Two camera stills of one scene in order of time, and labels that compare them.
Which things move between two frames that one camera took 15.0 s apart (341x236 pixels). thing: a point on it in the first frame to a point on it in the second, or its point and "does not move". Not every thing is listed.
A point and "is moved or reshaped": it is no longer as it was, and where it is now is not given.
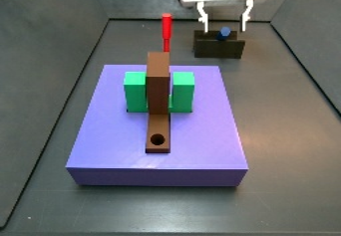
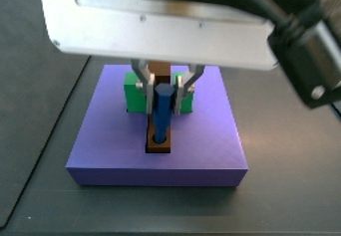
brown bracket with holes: x=158 y=103 does not move
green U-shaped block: x=181 y=92 does not move
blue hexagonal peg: x=224 y=33 is moved or reshaped
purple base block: x=109 y=154 does not move
